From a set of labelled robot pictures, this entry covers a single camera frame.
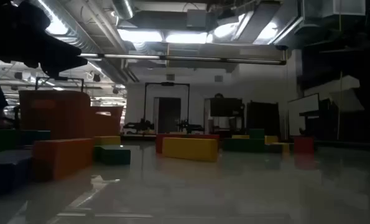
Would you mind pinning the green long wooden block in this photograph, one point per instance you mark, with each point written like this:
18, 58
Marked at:
243, 145
114, 155
4, 140

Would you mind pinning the red wooden cube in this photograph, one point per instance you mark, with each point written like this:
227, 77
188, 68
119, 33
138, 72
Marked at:
303, 144
159, 144

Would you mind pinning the grey wall vent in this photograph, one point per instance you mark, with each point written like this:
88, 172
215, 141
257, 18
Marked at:
218, 78
170, 77

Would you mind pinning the background workbench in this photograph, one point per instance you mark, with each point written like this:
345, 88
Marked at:
135, 134

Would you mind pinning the orange plastic bin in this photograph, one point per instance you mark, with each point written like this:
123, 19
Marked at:
54, 115

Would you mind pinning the black upright panel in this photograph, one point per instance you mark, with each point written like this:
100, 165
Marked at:
262, 118

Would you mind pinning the purple long wooden block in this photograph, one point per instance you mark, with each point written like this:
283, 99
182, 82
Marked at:
273, 150
4, 171

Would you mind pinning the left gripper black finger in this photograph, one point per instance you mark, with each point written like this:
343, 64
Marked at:
63, 67
60, 49

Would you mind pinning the grey ceiling box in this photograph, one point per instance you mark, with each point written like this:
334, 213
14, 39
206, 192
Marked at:
196, 19

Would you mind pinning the black background robot arm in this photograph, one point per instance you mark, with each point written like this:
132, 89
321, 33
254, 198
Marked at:
191, 127
139, 126

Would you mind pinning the black ceiling camera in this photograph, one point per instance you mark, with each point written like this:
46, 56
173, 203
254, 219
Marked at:
18, 75
115, 90
96, 77

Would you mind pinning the tall black gantry frame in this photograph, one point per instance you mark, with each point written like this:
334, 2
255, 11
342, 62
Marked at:
167, 83

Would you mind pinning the white ceiling box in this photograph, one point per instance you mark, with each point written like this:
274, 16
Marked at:
343, 7

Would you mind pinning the silver spiral ceiling duct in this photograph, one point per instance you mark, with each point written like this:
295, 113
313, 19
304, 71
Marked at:
82, 42

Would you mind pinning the silver round ceiling duct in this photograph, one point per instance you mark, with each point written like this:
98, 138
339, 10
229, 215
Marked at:
122, 8

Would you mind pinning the white slanted panel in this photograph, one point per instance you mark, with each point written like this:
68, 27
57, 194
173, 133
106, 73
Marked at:
343, 93

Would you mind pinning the orange long wooden block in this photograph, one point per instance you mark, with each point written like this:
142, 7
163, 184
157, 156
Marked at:
63, 158

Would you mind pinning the black monitor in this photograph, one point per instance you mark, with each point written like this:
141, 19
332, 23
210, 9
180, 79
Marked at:
226, 107

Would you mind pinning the bright ceiling light panel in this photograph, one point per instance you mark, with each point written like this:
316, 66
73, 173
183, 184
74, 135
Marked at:
139, 35
186, 38

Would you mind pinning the whiteboard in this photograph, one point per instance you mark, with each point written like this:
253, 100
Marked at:
303, 115

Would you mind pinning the yellow wooden cube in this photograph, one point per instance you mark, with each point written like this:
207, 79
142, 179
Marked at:
107, 140

